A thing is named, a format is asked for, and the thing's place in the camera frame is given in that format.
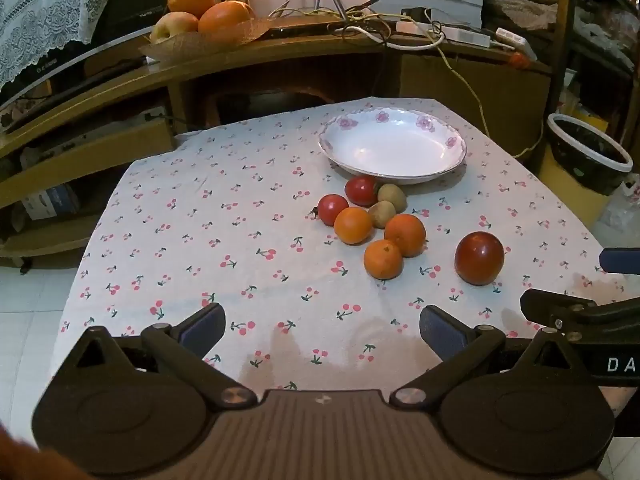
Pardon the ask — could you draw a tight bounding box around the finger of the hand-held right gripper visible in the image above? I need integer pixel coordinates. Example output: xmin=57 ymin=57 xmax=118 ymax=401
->
xmin=598 ymin=247 xmax=640 ymax=275
xmin=519 ymin=288 xmax=640 ymax=335

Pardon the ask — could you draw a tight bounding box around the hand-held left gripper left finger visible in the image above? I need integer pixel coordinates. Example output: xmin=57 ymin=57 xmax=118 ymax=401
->
xmin=60 ymin=303 xmax=259 ymax=409

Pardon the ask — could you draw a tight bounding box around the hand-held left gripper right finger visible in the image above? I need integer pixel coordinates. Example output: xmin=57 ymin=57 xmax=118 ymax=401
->
xmin=389 ymin=304 xmax=585 ymax=409

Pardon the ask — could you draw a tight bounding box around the small orange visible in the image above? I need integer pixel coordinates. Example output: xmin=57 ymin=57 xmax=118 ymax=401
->
xmin=333 ymin=207 xmax=374 ymax=246
xmin=384 ymin=214 xmax=427 ymax=258
xmin=363 ymin=239 xmax=404 ymax=281

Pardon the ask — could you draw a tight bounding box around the brown kiwi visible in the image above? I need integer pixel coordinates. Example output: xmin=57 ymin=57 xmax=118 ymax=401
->
xmin=377 ymin=183 xmax=408 ymax=213
xmin=368 ymin=200 xmax=399 ymax=230

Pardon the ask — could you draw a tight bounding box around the small red tomato with stem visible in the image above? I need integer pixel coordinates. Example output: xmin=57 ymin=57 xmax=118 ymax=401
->
xmin=311 ymin=194 xmax=349 ymax=227

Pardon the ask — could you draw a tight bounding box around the white floral plate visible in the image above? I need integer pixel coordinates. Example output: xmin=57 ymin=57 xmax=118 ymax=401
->
xmin=319 ymin=108 xmax=468 ymax=185

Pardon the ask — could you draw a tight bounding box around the cherry print tablecloth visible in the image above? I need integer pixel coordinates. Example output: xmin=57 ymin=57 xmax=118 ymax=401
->
xmin=52 ymin=96 xmax=627 ymax=397

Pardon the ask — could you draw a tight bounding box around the trash bin with black bag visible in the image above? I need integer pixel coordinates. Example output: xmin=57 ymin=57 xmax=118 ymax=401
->
xmin=539 ymin=113 xmax=634 ymax=228

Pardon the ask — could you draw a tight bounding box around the blue cardboard box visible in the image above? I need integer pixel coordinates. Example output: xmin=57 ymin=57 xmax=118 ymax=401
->
xmin=21 ymin=185 xmax=82 ymax=222

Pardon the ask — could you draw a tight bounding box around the grey set-top box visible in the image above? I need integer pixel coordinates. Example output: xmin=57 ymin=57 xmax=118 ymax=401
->
xmin=27 ymin=105 xmax=172 ymax=158

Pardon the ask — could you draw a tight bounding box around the cluttered storage shelf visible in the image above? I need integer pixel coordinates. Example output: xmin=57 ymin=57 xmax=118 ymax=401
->
xmin=482 ymin=0 xmax=640 ymax=126

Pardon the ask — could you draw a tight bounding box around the short white power strip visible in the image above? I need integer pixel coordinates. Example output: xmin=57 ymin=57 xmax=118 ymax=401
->
xmin=494 ymin=27 xmax=537 ymax=59

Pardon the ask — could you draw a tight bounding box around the long white power strip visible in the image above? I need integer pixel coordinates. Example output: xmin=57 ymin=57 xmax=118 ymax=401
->
xmin=397 ymin=20 xmax=494 ymax=49

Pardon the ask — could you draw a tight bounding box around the wooden television cabinet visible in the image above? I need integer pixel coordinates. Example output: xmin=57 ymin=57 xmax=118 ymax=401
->
xmin=0 ymin=14 xmax=557 ymax=273

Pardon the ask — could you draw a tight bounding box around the pale yellow apple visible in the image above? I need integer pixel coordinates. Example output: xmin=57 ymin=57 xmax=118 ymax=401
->
xmin=149 ymin=11 xmax=200 ymax=45

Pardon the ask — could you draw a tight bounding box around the black router with antennas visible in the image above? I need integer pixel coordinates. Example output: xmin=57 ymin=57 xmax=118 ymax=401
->
xmin=264 ymin=0 xmax=381 ymax=39

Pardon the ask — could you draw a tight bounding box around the white lace cloth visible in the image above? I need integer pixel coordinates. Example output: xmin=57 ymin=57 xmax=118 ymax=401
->
xmin=0 ymin=0 xmax=119 ymax=90

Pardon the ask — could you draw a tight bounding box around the yellow cable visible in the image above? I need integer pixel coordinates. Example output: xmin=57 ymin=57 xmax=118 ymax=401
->
xmin=345 ymin=6 xmax=547 ymax=159

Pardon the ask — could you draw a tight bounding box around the white cable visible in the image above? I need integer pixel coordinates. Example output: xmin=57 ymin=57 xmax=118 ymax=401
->
xmin=344 ymin=24 xmax=447 ymax=52

